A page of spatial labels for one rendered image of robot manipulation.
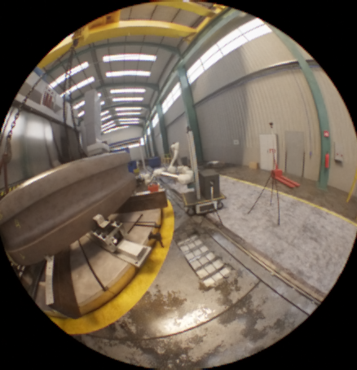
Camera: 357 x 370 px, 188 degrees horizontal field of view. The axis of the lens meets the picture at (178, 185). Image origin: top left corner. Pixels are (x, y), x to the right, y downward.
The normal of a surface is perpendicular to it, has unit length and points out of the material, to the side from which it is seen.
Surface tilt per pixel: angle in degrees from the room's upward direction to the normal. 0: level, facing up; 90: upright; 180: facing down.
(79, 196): 90
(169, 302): 0
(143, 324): 0
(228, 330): 0
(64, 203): 90
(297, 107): 90
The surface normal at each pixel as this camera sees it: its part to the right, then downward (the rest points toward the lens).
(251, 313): -0.15, -0.94
